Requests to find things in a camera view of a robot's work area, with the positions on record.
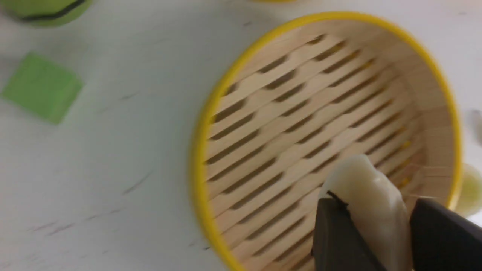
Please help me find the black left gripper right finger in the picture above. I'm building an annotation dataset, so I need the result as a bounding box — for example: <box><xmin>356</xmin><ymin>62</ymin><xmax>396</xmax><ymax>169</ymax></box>
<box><xmin>410</xmin><ymin>199</ymin><xmax>482</xmax><ymax>271</ymax></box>

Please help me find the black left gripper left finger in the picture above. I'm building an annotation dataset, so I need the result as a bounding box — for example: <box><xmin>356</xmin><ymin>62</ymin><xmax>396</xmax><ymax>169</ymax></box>
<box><xmin>312</xmin><ymin>192</ymin><xmax>386</xmax><ymax>271</ymax></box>

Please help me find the white dumpling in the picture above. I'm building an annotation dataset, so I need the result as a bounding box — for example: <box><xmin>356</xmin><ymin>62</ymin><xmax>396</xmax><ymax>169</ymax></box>
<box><xmin>318</xmin><ymin>154</ymin><xmax>413</xmax><ymax>271</ymax></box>

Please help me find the yellow bamboo steamer tray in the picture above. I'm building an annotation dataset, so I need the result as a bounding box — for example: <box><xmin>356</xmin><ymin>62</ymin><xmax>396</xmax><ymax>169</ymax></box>
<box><xmin>191</xmin><ymin>12</ymin><xmax>463</xmax><ymax>271</ymax></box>

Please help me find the yellow bamboo steamer lid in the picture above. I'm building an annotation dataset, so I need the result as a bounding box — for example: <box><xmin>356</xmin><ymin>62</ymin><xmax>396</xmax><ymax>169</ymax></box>
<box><xmin>253</xmin><ymin>0</ymin><xmax>296</xmax><ymax>3</ymax></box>

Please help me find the green cube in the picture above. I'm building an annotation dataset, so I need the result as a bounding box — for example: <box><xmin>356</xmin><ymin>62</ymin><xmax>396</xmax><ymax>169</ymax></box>
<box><xmin>1</xmin><ymin>52</ymin><xmax>84</xmax><ymax>125</ymax></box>

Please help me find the green toy watermelon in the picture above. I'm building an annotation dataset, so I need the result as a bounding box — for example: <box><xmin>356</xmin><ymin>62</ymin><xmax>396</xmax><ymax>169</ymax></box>
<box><xmin>0</xmin><ymin>0</ymin><xmax>93</xmax><ymax>27</ymax></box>

